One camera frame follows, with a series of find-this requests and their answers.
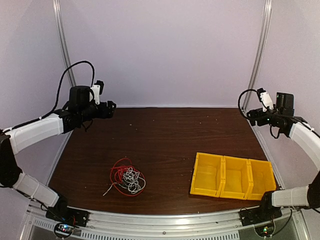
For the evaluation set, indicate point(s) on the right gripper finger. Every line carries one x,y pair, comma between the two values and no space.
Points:
255,122
254,113

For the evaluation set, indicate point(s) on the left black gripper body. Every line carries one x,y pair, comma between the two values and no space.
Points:
101,114

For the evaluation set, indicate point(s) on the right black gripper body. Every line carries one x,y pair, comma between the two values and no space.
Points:
273,120

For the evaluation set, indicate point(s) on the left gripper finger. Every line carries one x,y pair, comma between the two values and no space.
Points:
109,114
111,105

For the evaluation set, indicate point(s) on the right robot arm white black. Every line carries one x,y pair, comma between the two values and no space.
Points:
279,116

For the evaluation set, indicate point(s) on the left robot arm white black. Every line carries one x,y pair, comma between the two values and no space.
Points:
84,105

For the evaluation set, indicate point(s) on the middle yellow bin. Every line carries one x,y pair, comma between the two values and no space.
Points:
237,181

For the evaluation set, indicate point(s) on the yellow bin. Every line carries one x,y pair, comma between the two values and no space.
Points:
263,179
207,177
237,181

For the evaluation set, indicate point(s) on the right yellow bin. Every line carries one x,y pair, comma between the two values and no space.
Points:
263,179

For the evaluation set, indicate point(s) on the left yellow bin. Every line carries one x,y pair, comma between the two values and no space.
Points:
207,177

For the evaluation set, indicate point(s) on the right circuit board with leds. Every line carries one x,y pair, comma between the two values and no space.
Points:
264,230

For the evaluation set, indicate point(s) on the circuit board with leds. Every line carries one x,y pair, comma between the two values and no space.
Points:
62,230
264,230

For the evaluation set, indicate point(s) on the left circuit board with leds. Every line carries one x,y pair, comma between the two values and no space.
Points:
62,230

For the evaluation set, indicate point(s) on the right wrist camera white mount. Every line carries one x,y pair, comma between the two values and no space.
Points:
265,99

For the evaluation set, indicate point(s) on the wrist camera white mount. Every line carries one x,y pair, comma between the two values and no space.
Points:
265,99
95,91

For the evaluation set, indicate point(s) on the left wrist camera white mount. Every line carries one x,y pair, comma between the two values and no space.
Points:
95,91

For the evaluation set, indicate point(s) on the right aluminium frame post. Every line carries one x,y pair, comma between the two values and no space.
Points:
264,31

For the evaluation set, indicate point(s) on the aluminium frame post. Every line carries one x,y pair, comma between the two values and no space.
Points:
61,32
264,31

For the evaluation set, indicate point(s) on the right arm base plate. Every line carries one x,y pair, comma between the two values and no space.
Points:
254,216

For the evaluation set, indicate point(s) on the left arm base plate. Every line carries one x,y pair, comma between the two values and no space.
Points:
72,217

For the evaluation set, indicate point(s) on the left aluminium frame post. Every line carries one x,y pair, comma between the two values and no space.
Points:
61,32

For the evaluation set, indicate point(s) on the front aluminium rail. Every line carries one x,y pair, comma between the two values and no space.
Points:
223,225

